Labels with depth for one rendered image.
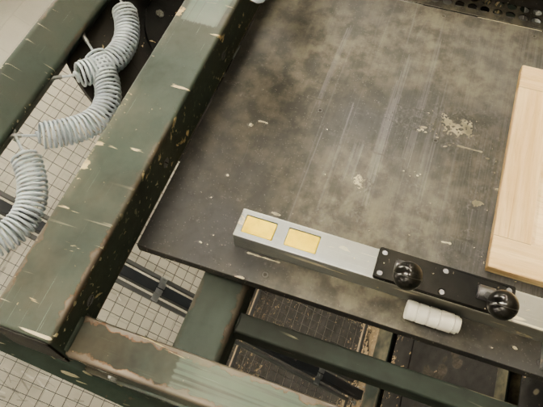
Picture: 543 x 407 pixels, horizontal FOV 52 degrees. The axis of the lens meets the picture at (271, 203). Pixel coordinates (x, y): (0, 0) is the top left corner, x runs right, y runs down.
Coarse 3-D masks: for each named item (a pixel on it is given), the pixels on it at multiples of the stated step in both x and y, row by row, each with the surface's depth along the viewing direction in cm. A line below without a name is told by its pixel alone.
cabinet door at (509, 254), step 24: (528, 72) 104; (528, 96) 101; (528, 120) 99; (528, 144) 96; (504, 168) 94; (528, 168) 94; (504, 192) 91; (528, 192) 91; (504, 216) 89; (528, 216) 89; (504, 240) 87; (528, 240) 87; (504, 264) 85; (528, 264) 85
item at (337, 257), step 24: (240, 216) 88; (264, 216) 87; (240, 240) 87; (264, 240) 85; (336, 240) 85; (312, 264) 85; (336, 264) 83; (360, 264) 83; (384, 288) 84; (456, 312) 82; (480, 312) 79; (528, 312) 79; (528, 336) 81
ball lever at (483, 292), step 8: (480, 288) 79; (488, 288) 79; (480, 296) 79; (488, 296) 76; (496, 296) 68; (504, 296) 68; (512, 296) 68; (488, 304) 69; (496, 304) 68; (504, 304) 67; (512, 304) 67; (496, 312) 68; (504, 312) 68; (512, 312) 68; (504, 320) 68
